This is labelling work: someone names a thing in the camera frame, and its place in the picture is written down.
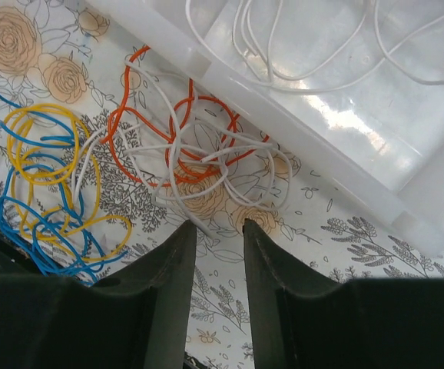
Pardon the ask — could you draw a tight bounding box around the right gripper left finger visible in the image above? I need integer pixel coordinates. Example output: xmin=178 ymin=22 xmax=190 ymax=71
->
xmin=0 ymin=221 xmax=197 ymax=368

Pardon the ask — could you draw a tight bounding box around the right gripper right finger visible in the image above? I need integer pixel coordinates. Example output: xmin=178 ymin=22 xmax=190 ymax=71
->
xmin=243 ymin=220 xmax=444 ymax=368

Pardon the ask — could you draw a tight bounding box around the orange wire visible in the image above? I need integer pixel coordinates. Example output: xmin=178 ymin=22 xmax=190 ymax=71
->
xmin=101 ymin=45 xmax=271 ymax=188

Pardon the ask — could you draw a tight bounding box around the colourful wire bundle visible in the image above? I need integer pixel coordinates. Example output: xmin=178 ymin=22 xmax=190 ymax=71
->
xmin=0 ymin=82 xmax=133 ymax=285

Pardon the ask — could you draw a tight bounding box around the white compartment tray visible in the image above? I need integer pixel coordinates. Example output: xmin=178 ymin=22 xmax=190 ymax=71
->
xmin=91 ymin=1 xmax=444 ymax=255

